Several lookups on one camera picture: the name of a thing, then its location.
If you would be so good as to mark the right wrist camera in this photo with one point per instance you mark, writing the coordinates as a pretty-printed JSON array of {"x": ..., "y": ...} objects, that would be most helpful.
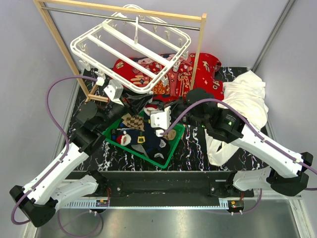
[{"x": 160, "y": 120}]

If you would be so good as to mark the black grey sports sock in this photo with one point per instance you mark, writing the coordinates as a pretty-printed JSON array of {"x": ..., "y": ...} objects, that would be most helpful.
[{"x": 159, "y": 154}]

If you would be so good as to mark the beige argyle sock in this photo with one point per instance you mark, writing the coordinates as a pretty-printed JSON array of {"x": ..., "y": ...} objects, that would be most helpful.
[{"x": 137, "y": 122}]

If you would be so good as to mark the metal hanging rod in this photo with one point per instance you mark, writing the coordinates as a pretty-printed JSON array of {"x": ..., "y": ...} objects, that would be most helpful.
[{"x": 120, "y": 18}]

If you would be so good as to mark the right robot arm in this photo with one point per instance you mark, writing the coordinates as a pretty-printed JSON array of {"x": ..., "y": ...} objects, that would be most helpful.
[{"x": 285, "y": 171}]

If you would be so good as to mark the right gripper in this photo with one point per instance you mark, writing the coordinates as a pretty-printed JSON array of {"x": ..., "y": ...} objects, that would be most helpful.
[{"x": 173, "y": 103}]

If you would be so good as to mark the black blue sports sock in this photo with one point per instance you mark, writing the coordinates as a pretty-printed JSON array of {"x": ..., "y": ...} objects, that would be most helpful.
[{"x": 115, "y": 132}]

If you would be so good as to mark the wooden clothes rack frame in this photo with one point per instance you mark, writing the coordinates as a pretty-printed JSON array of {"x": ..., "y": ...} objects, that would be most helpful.
[{"x": 73, "y": 60}]

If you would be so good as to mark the white plastic clip hanger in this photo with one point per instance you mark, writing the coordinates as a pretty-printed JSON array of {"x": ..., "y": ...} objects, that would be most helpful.
[{"x": 112, "y": 40}]

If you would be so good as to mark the black base crossbar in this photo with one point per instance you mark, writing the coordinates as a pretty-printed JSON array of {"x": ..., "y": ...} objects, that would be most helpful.
[{"x": 210, "y": 183}]

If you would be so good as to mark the green plastic basket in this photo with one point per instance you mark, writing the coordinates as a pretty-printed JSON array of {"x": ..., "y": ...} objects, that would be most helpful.
[{"x": 173, "y": 143}]

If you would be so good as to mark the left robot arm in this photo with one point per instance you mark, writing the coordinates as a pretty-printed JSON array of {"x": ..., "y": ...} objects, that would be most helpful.
[{"x": 41, "y": 198}]

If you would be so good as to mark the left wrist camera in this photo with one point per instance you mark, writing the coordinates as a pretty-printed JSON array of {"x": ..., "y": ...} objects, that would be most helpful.
[{"x": 114, "y": 91}]

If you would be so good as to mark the white crumpled cloth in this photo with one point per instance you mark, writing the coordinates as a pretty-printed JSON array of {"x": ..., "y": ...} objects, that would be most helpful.
[{"x": 246, "y": 95}]

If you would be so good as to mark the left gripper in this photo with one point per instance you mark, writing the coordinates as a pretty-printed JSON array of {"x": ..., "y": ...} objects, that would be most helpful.
[{"x": 138, "y": 102}]

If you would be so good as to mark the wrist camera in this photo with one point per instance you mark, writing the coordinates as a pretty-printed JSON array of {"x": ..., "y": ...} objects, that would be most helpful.
[
  {"x": 160, "y": 120},
  {"x": 114, "y": 91}
]

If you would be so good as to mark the navy santa christmas sock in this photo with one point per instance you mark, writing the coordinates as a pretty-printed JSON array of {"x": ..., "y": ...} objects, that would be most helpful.
[{"x": 148, "y": 137}]

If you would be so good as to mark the red printed pillow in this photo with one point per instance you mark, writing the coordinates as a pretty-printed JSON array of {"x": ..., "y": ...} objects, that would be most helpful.
[{"x": 178, "y": 81}]

